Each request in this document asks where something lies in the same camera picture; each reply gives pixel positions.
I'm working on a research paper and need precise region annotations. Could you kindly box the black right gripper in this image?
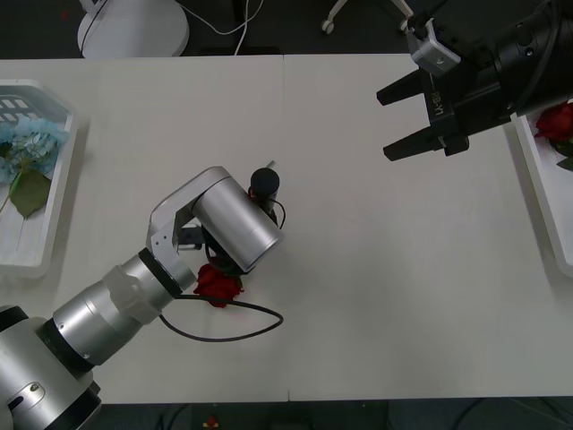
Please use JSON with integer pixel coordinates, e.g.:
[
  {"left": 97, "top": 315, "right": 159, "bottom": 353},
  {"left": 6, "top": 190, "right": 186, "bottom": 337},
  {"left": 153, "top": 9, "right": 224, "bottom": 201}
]
[{"left": 375, "top": 7, "right": 515, "bottom": 163}]

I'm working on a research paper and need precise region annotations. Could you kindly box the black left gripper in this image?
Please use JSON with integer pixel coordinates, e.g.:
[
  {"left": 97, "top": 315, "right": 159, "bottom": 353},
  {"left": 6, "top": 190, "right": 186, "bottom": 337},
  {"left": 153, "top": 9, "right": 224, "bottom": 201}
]
[{"left": 205, "top": 243, "right": 246, "bottom": 277}]

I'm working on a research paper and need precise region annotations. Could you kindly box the red rose green stem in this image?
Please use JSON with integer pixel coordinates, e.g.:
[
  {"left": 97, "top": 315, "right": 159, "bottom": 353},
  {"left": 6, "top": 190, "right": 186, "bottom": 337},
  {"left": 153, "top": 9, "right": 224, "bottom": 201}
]
[
  {"left": 192, "top": 263, "right": 246, "bottom": 310},
  {"left": 535, "top": 101, "right": 573, "bottom": 172}
]

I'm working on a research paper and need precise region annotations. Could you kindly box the white chair base with casters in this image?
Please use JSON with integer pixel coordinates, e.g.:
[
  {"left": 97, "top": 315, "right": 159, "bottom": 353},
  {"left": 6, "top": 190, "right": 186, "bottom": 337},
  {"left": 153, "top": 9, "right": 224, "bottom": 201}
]
[{"left": 320, "top": 0, "right": 411, "bottom": 34}]

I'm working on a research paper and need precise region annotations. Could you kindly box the shallow white box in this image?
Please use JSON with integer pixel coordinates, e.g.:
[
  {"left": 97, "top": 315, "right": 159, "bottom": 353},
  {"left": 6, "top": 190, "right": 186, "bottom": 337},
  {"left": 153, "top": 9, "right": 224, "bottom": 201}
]
[
  {"left": 0, "top": 79, "right": 91, "bottom": 280},
  {"left": 509, "top": 100, "right": 573, "bottom": 280}
]

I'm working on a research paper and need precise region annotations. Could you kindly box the white round stand base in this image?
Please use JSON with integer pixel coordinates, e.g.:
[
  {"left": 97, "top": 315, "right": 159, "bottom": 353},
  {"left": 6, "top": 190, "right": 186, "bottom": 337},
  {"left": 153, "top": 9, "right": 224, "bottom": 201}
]
[{"left": 76, "top": 0, "right": 190, "bottom": 60}]

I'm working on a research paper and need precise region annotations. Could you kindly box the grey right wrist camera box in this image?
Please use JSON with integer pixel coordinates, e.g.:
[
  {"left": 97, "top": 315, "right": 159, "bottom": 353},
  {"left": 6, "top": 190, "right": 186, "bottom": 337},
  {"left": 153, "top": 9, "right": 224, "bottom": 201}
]
[{"left": 406, "top": 17, "right": 463, "bottom": 76}]

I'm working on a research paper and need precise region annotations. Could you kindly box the thin white cable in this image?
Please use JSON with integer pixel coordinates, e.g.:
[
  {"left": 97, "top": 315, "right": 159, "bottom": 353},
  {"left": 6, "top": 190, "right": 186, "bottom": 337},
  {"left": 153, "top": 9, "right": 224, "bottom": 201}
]
[{"left": 178, "top": 0, "right": 266, "bottom": 56}]

